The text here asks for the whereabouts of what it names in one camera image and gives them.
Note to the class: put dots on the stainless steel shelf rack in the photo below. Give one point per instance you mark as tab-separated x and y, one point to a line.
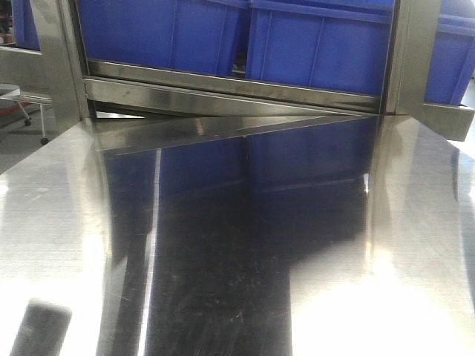
61	75

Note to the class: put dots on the blue bin centre left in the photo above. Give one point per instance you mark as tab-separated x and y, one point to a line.
194	36

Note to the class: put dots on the blue bin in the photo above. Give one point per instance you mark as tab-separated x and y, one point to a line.
24	26
452	62
194	36
333	45

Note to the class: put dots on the blue bin centre right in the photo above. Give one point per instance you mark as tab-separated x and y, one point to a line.
333	45

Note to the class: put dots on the blue bin far right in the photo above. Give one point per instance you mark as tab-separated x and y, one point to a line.
452	62

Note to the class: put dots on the white wheeled table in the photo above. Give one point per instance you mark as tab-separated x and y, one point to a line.
14	94

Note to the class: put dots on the blue bin far left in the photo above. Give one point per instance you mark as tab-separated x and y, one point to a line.
24	26

